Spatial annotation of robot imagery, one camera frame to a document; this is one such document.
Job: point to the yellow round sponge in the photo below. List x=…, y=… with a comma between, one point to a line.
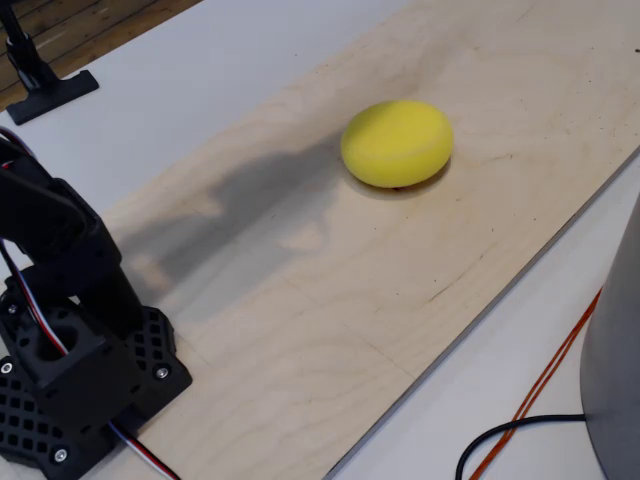
x=395, y=142

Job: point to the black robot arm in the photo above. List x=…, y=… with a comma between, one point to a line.
x=60, y=225

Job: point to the grey round lamp shade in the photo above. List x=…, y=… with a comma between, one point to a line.
x=617, y=350

